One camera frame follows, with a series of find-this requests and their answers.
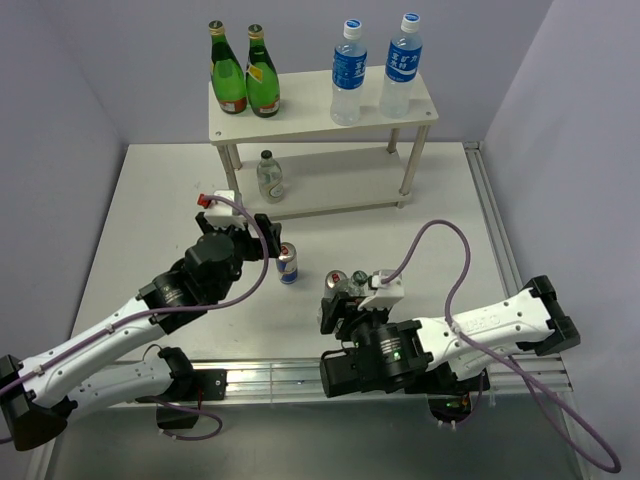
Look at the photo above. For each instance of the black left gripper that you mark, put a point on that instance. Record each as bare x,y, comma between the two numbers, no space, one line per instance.
254,252

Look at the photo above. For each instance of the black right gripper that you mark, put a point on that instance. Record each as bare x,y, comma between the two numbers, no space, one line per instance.
345,305

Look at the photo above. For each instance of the red bull can front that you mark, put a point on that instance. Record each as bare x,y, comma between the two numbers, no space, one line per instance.
336,281

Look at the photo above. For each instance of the red bull can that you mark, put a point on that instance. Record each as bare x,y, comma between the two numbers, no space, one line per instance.
336,281
286,263

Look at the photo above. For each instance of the clear chang bottle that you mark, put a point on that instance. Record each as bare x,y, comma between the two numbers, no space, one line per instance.
358,284
270,178

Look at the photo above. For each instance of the small pocari sweat bottle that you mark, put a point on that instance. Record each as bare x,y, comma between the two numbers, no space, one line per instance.
348,74

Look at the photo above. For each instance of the large pocari sweat bottle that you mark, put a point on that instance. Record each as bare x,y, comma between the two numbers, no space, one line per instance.
401,67

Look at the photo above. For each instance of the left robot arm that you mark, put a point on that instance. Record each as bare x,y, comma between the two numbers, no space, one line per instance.
41,395

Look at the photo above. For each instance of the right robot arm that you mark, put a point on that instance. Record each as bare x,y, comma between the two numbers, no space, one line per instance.
431,355

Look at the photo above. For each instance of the white two-tier shelf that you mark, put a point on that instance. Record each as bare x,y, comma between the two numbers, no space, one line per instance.
326,167

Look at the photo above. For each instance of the red bull can rear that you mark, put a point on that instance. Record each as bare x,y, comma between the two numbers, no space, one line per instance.
286,263

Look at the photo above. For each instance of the green glass bottle right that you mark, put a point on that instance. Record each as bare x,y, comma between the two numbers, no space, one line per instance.
262,83

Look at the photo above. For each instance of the green glass bottle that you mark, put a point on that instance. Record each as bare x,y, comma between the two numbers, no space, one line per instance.
262,83
227,77

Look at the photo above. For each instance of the green glass bottle left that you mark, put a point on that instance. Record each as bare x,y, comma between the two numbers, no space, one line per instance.
227,77

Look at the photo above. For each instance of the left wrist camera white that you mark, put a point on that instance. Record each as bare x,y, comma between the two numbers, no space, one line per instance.
220,214

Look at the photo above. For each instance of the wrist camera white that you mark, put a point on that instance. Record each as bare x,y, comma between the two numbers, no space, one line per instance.
220,214
384,290

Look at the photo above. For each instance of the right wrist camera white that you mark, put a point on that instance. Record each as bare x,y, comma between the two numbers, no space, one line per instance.
384,290

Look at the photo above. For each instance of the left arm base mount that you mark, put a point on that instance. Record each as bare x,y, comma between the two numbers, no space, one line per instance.
178,412

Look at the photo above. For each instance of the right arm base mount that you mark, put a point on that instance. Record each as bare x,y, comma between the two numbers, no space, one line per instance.
450,401

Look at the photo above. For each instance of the aluminium rail frame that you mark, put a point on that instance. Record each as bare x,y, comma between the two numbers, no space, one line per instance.
277,422

